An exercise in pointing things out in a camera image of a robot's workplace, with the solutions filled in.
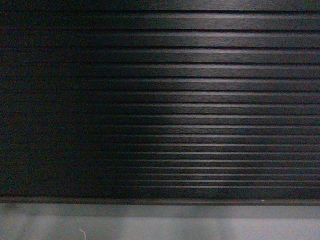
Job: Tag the black slatted checkout counter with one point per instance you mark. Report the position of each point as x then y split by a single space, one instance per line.
159 102

